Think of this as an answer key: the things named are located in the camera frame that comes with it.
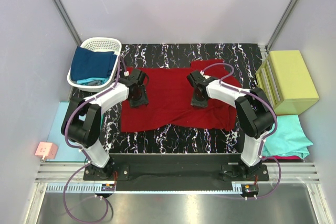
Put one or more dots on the red t-shirt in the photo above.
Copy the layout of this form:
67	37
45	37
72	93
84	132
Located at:
170	94

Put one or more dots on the folded magenta t-shirt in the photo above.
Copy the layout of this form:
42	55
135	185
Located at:
287	157

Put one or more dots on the green clipboard with paper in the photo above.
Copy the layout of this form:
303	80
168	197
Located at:
64	152

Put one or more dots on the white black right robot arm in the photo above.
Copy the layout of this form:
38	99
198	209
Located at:
256	117

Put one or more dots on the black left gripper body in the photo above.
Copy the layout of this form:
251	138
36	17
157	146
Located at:
139	102

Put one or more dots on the navy blue t-shirt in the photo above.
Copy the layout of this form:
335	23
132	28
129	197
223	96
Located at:
89	64

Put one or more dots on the light blue t-shirt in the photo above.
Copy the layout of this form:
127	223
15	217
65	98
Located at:
92	81

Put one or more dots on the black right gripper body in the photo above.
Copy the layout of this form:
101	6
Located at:
201	102

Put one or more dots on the yellow drawer box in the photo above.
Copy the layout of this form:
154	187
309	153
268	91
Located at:
287	83

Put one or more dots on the pink sponge block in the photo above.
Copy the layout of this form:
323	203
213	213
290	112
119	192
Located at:
46	150

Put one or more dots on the folded turquoise t-shirt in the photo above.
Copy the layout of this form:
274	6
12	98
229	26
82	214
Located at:
288	140

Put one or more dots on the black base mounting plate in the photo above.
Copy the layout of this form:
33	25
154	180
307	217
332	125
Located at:
175	173

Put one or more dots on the white plastic laundry basket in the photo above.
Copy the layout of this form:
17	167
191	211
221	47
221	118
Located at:
100	44

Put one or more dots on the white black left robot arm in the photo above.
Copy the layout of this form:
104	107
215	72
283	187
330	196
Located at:
82	123

